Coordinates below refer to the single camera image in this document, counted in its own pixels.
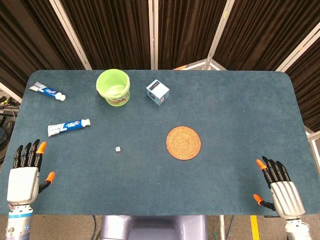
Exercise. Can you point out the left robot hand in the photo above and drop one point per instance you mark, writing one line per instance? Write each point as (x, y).
(22, 182)

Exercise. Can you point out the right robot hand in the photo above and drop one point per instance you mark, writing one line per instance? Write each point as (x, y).
(287, 197)

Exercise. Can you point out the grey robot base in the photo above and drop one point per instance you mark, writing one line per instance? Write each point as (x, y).
(153, 227)

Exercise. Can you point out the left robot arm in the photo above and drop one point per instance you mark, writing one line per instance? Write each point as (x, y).
(18, 221)

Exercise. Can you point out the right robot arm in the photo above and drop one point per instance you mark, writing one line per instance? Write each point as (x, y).
(297, 228)

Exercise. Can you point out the small white die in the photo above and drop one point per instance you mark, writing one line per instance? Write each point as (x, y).
(118, 149)

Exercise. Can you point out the blue white toothpaste tube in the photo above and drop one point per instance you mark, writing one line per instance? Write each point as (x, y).
(47, 90)
(67, 126)

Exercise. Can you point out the round woven orange coaster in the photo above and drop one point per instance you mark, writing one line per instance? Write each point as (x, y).
(183, 142)

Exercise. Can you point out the teal felt table mat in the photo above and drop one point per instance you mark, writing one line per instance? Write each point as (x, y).
(160, 175)

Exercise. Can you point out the green plastic bucket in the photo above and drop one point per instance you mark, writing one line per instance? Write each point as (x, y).
(113, 87)

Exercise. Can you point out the light blue cardboard box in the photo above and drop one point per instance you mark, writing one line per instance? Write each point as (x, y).
(157, 92)

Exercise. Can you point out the dark folding screen partition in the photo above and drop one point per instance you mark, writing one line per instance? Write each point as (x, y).
(160, 32)

